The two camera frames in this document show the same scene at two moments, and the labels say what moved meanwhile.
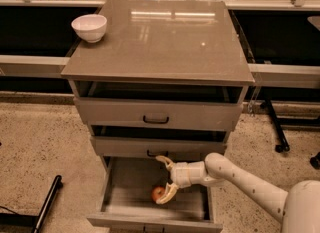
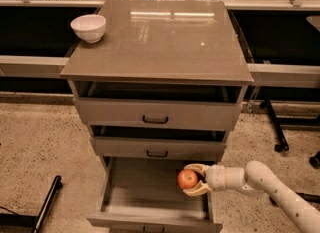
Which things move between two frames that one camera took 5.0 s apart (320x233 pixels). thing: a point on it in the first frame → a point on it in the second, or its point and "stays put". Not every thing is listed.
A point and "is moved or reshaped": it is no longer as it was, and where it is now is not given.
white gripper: (180, 174) → (216, 177)
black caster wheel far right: (315, 161) stays put
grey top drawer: (166, 106) stays put
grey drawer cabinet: (167, 78) stays put
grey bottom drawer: (127, 204) stays put
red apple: (157, 193) is moved or reshaped
